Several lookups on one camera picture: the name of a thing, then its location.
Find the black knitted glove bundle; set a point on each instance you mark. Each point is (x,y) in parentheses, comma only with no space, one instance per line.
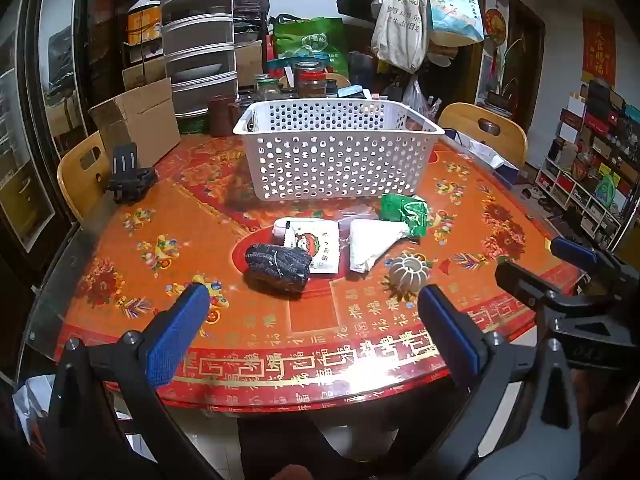
(277,267)

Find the glass jar with dark lid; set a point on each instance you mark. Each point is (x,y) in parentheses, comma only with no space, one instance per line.
(269,90)

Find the brown ceramic mug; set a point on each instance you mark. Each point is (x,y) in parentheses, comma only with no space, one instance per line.
(220,116)

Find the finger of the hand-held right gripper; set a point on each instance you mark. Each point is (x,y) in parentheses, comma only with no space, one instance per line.
(522,280)
(575,249)

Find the red hanging ornament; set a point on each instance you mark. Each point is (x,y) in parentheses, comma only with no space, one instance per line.
(495,22)

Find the red wall poster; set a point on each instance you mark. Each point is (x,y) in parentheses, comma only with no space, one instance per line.
(598,47)

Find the blue printed tote bag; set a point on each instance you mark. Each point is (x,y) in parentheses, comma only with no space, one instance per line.
(452,7)

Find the wooden chair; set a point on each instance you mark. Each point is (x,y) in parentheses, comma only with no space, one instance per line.
(82,175)
(482,127)

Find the small cardboard box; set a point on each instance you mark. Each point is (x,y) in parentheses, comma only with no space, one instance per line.
(248,62)

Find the clear plastic bag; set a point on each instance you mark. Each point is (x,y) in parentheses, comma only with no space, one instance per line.
(352,214)

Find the black clamp mount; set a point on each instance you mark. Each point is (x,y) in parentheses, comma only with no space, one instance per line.
(127,177)

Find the green foil packet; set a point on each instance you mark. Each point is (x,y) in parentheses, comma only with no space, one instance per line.
(406,215)

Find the white canvas tote bag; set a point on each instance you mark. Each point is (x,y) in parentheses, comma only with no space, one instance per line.
(400,30)

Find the orange box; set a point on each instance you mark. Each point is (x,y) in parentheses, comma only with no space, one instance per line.
(144,27)

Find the white towel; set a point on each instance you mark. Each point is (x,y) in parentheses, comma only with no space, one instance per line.
(372,245)

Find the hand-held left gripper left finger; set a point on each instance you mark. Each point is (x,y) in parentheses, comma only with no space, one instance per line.
(179,332)

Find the grey stacked plastic drawers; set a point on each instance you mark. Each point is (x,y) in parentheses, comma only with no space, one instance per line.
(200,45)

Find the white perforated plastic basket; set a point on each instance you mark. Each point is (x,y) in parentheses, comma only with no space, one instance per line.
(330,170)

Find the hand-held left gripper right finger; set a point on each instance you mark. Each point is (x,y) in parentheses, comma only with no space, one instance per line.
(450,332)

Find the green shopping bag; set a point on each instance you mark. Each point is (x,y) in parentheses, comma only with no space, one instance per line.
(312,42)

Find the white cubby shelf with boxes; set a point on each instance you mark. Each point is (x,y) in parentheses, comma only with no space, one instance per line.
(595,170)

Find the white paper bag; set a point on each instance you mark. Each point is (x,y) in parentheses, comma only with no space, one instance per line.
(482,155)

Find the white cartoon print packet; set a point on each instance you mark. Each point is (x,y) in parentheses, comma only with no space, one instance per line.
(320,245)

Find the glass jar with red contents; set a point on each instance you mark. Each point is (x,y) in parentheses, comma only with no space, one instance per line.
(310,80)

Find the pale ribbed round ball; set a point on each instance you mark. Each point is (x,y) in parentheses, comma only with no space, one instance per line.
(410,272)

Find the open cardboard box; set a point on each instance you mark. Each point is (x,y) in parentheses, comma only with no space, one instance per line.
(137,122)

